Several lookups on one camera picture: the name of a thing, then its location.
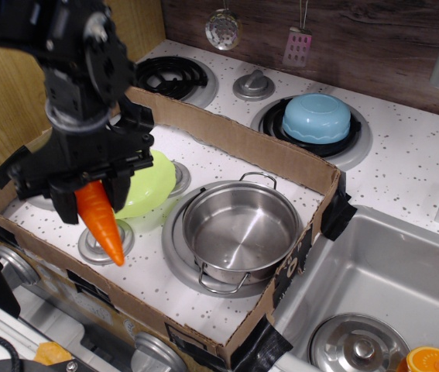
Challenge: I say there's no silver front panel left knob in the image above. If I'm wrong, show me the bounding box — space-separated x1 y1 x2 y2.
0 246 40 290

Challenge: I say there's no silver back stove knob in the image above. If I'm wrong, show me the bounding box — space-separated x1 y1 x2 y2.
232 70 276 102

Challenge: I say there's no silver front-right burner ring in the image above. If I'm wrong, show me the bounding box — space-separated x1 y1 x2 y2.
161 179 282 299

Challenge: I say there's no brown cardboard fence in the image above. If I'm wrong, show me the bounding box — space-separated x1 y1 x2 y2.
0 88 347 371

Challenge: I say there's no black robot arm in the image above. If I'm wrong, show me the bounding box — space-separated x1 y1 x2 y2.
0 1 154 224

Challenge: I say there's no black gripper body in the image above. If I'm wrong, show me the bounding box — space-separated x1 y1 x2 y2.
7 96 154 200

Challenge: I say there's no silver panel knob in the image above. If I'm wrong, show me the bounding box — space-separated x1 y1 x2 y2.
131 332 188 372
0 246 40 290

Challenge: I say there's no pink hanging spatula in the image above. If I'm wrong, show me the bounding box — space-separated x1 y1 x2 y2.
282 1 312 67

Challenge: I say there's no light green plastic plate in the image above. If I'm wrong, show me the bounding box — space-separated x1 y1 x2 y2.
115 150 176 219

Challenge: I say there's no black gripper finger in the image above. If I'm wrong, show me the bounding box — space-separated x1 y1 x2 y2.
101 174 131 212
50 187 78 224

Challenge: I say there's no black back-right coil burner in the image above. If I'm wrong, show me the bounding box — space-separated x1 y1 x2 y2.
251 93 372 171

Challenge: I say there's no black back-left coil burner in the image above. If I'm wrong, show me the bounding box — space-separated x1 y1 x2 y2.
135 56 218 109

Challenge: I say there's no silver front panel right knob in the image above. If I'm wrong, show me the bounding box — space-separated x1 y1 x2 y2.
131 332 188 372

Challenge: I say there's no light blue plastic bowl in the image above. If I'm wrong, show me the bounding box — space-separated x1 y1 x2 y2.
282 93 351 145

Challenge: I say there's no silver hanging strainer spoon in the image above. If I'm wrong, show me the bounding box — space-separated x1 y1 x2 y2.
204 0 242 51

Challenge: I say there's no orange plastic toy carrot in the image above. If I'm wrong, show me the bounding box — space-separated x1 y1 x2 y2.
75 181 125 266

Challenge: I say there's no silver front stove knob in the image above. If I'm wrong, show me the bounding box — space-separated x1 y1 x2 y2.
78 219 135 266

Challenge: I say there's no silver stove knob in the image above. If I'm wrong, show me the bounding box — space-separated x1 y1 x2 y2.
169 161 191 198
232 70 276 102
78 219 135 266

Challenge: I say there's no silver middle stove knob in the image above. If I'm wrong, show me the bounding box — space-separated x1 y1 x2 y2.
169 161 191 198

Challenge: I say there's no silver sink basin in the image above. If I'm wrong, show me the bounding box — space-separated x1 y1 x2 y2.
273 207 439 371

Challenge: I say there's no stainless steel pot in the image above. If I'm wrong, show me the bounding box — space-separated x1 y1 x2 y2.
182 172 303 295

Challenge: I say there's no orange slice toy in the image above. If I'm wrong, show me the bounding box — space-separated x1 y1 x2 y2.
396 346 439 372

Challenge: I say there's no silver sink drain plug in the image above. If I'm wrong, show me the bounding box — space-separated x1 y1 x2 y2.
307 313 410 371

